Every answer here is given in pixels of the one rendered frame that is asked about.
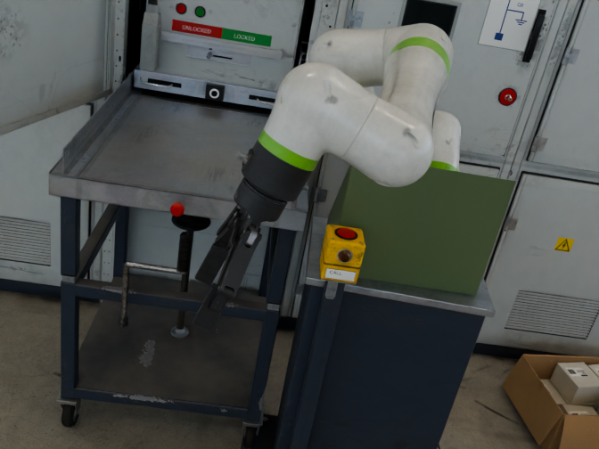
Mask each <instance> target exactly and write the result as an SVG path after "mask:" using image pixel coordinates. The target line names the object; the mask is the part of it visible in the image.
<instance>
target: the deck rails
mask: <svg viewBox="0 0 599 449"><path fill-rule="evenodd" d="M129 87H130V75H128V76H127V78H126V79H125V80H124V81H123V82H122V83H121V84H120V85H119V87H118V88H117V89H116V90H115V91H114V92H113V93H112V94H111V95H110V97H109V98H108V99H107V100H106V101H105V102H104V103H103V104H102V106H101V107H100V108H99V109H98V110H97V111H96V112H95V113H94V115H93V116H92V117H91V118H90V119H89V120H88V121H87V122H86V123H85V124H84V125H83V126H82V127H81V128H80V129H79V130H78V131H77V133H76V134H75V135H74V136H73V137H72V138H71V139H70V140H69V142H68V143H67V144H66V145H65V146H64V147H63V148H62V172H61V176H69V177H76V178H78V176H79V175H80V174H81V173H82V171H83V170H84V169H85V167H86V166H87V164H88V163H89V162H90V160H91V159H92V158H93V156H94V155H95V154H96V153H97V152H98V150H99V149H100V148H101V147H102V145H103V144H104V142H105V141H106V140H107V138H108V137H109V136H110V134H111V133H112V131H113V130H114V129H115V127H116V126H117V125H118V123H119V122H120V121H121V120H122V119H123V118H124V116H125V115H126V114H127V112H128V111H129V109H130V108H131V107H132V105H133V104H134V103H135V101H136V100H137V98H138V97H139V95H134V94H129ZM66 150H68V153H67V155H66V156H65V151H66ZM287 202H288V203H287V205H286V207H285V209H291V210H298V198H297V199H296V200H295V201H287Z"/></svg>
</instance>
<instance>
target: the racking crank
mask: <svg viewBox="0 0 599 449"><path fill-rule="evenodd" d="M192 240H193V235H192V234H191V233H189V232H182V233H180V239H179V248H178V258H177V267H176V268H175V267H168V266H162V265H150V264H144V263H137V262H131V261H127V262H126V263H124V264H123V281H122V298H121V315H120V316H119V325H120V326H121V327H122V328H123V327H126V326H127V325H128V316H127V296H128V280H129V267H132V268H138V269H144V270H151V271H157V272H163V273H175V274H186V273H189V266H190V258H191V249H192Z"/></svg>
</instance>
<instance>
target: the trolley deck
mask: <svg viewBox="0 0 599 449"><path fill-rule="evenodd" d="M267 121H268V118H267V117H260V116H255V115H250V114H244V113H238V112H232V111H227V110H216V109H211V108H205V107H200V106H193V105H188V104H182V103H177V102H166V101H161V100H155V99H149V98H143V97H138V98H137V100H136V101H135V103H134V104H133V105H132V107H131V108H130V109H129V111H128V112H127V114H126V115H125V116H124V118H123V119H122V120H121V121H120V122H119V123H118V125H117V126H116V127H115V129H114V130H113V131H112V133H111V134H110V136H109V137H108V138H107V140H106V141H105V142H104V144H103V145H102V147H101V148H100V149H99V150H98V152H97V153H96V154H95V155H94V156H93V158H92V159H91V160H90V162H89V163H88V164H87V166H86V167H85V169H84V170H83V171H82V173H81V174H80V175H79V176H78V178H76V177H69V176H61V172H62V157H61V159H60V160H59V161H58V162H57V163H56V164H55V165H54V167H53V168H52V169H51V170H50V171H49V195H53V196H59V197H65V198H71V199H77V200H89V201H95V202H101V203H107V204H113V205H120V206H126V207H132V208H144V209H149V210H156V211H162V212H168V213H171V212H170V208H171V206H172V204H173V203H176V202H181V204H183V205H184V207H185V211H184V214H183V215H188V216H198V217H205V218H211V219H217V220H224V221H225V220H226V219H227V218H228V216H229V215H230V214H231V212H232V211H233V210H234V208H235V207H236V205H237V204H236V202H235V201H234V193H235V192H236V190H237V188H238V186H239V184H240V183H241V181H242V179H243V178H244V176H243V174H242V160H240V159H238V158H236V157H235V156H236V154H237V152H238V151H240V152H242V153H244V154H248V153H249V150H250V148H253V147H254V145H255V143H256V141H257V140H258V138H259V136H260V134H261V132H262V130H263V128H264V127H265V125H266V123H267ZM307 217H308V191H306V190H305V191H304V190H302V191H301V192H300V194H299V197H298V210H291V209H284V210H283V213H282V214H281V215H280V217H279V218H278V220H277V221H275V222H268V221H265V222H262V223H261V224H260V226H266V227H272V228H278V229H284V230H291V231H297V232H305V227H306V222H307Z"/></svg>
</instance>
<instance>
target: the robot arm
mask: <svg viewBox="0 0 599 449"><path fill-rule="evenodd" d="M453 57H454V51H453V46H452V43H451V41H450V39H449V37H448V35H447V34H446V33H445V32H444V31H443V30H442V29H440V28H439V27H437V26H435V25H432V24H429V23H418V24H412V25H406V26H400V27H395V28H389V29H331V30H328V31H326V32H324V33H323V34H322V35H321V36H319V37H318V38H317V39H316V41H315V42H314V43H313V44H312V46H311V49H310V52H309V56H308V62H307V63H304V64H301V65H299V66H298V67H296V68H294V69H293V70H291V71H290V72H289V73H288V74H287V75H286V76H285V78H284V79H283V81H282V83H281V84H280V86H279V89H278V92H277V96H276V99H275V104H274V107H273V109H272V111H271V114H270V116H269V118H268V121H267V123H266V125H265V127H264V128H263V130H262V132H261V134H260V136H259V138H258V140H257V141H256V143H255V145H254V147H253V148H250V150H249V153H248V154H244V153H242V152H240V151H238V152H237V154H236V156H235V157H236V158H238V159H240V160H242V174H243V176H244V178H243V179H242V181H241V183H240V184H239V186H238V188H237V190H236V192H235V193H234V201H235V202H236V204H237V205H236V207H235V208H234V210H233V211H232V212H231V214H230V215H229V216H228V218H227V219H226V220H225V222H224V223H223V224H222V225H221V226H220V228H219V229H218V230H217V238H216V239H215V243H213V244H212V246H211V248H210V250H209V252H208V254H207V256H206V257H205V258H204V260H203V262H202V264H201V266H200V268H199V270H198V272H197V274H196V275H195V279H196V280H198V281H200V282H204V283H207V284H208V285H210V287H211V289H210V290H209V293H208V295H207V296H206V298H205V299H204V301H203V302H202V304H201V307H200V308H199V310H198V312H197V314H196V315H195V316H194V318H193V324H196V325H198V326H201V327H203V328H205V329H208V330H211V329H212V327H213V326H214V324H215V322H216V320H217V319H218V317H219V316H220V314H221V312H222V310H223V309H224V307H225V305H226V303H227V301H228V299H229V298H234V297H235V296H236V293H237V290H238V289H239V287H240V284H241V282H242V278H243V276H244V275H245V272H246V270H247V268H248V265H249V263H250V260H251V258H252V256H253V253H254V251H255V249H256V247H257V246H258V243H259V242H260V241H261V239H262V234H260V230H261V229H260V228H259V227H260V224H261V223H262V222H265V221H268V222H275V221H277V220H278V218H279V217H280V215H281V214H282V213H283V210H284V208H285V207H286V205H287V203H288V202H287V201H295V200H296V199H297V198H298V197H299V195H300V192H301V191H302V190H304V191H305V190H306V191H307V190H308V187H307V186H306V182H307V181H308V179H309V177H310V176H311V174H312V172H313V171H314V169H315V167H316V165H317V163H318V161H319V160H320V159H321V157H322V156H323V155H324V154H325V153H331V154H333V155H334V156H336V157H338V158H340V159H342V160H344V161H346V162H347V163H349V164H350V165H351V166H352V167H354V168H356V169H357V170H359V171H360V172H361V173H363V174H364V175H366V176H368V177H369V178H370V179H372V180H373V181H375V182H376V183H378V184H380V185H383V186H387V187H403V186H407V185H409V184H412V183H414V182H416V181H417V180H418V179H420V178H421V177H422V176H423V175H424V174H425V173H426V171H427V170H428V168H429V167H435V168H440V169H446V170H451V171H456V172H459V159H460V134H461V127H460V123H459V121H458V119H457V118H456V117H455V116H454V115H452V114H450V113H448V112H445V111H442V110H436V107H437V104H438V102H439V99H440V97H441V96H442V95H443V93H445V91H446V89H447V83H448V76H449V73H450V70H451V67H452V62H453ZM374 86H382V93H381V96H380V98H379V97H377V96H376V95H375V92H374V89H373V87H374ZM246 244H247V245H246ZM224 262H225V263H224ZM223 264H224V266H223V268H222V271H221V274H220V276H219V278H218V281H217V284H215V283H212V282H213V281H214V279H215V278H216V276H217V273H218V272H219V270H220V268H221V266H222V265H223Z"/></svg>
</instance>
